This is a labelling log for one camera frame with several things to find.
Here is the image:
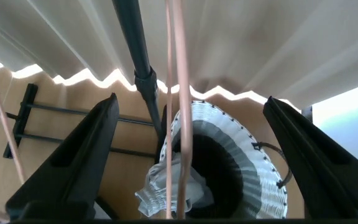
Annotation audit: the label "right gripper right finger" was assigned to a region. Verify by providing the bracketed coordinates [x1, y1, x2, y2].
[262, 95, 358, 219]

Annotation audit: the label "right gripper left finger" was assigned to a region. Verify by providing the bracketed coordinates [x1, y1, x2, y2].
[5, 92, 120, 221]

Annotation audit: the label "pale grey shorts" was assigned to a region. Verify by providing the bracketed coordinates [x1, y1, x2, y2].
[134, 152, 214, 218]

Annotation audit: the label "white laundry basket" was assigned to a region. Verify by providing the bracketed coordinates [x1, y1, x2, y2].
[158, 100, 293, 220]

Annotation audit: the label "black clothes rack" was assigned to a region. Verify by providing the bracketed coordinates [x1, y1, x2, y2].
[0, 0, 168, 166]

